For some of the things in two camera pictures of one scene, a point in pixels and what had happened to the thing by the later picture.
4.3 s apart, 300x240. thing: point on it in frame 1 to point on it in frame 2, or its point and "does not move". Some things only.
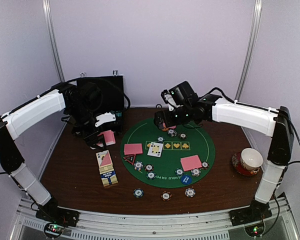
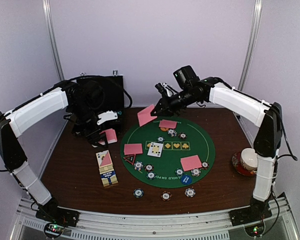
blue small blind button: [186, 179] does not move
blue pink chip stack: [190, 192] does not move
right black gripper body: [183, 117] to [174, 106]
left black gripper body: [79, 114] does not move
